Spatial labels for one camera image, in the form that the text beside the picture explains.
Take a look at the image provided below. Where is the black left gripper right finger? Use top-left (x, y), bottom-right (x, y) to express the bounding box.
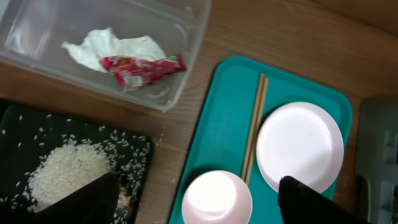
top-left (277, 176), bottom-right (364, 224)

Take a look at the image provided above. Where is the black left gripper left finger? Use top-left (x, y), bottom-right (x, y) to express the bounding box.
top-left (32, 172), bottom-right (119, 224)

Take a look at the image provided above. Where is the brown food scrap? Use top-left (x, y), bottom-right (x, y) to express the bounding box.
top-left (117, 186), bottom-right (132, 210)

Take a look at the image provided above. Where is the large white plate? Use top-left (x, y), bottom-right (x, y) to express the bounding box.
top-left (256, 101), bottom-right (344, 193)

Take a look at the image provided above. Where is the pink bowl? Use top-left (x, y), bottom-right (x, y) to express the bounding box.
top-left (181, 170), bottom-right (252, 224)

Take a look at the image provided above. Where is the red snack wrapper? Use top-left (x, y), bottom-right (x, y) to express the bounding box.
top-left (99, 54), bottom-right (187, 89)

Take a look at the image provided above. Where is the white napkin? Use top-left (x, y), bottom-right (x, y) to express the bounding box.
top-left (61, 27), bottom-right (166, 73)

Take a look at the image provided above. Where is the white rice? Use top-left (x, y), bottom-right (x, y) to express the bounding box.
top-left (1, 141), bottom-right (127, 223)

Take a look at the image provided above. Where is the grey dishwasher rack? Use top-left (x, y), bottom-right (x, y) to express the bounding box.
top-left (355, 96), bottom-right (397, 223)

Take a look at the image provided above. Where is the black tray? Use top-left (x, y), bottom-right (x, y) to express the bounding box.
top-left (1, 100), bottom-right (154, 223)

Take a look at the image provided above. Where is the teal plastic tray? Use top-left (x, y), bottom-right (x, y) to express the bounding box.
top-left (169, 56), bottom-right (353, 224)

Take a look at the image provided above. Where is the clear plastic bin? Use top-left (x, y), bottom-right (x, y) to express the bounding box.
top-left (1, 0), bottom-right (211, 111)

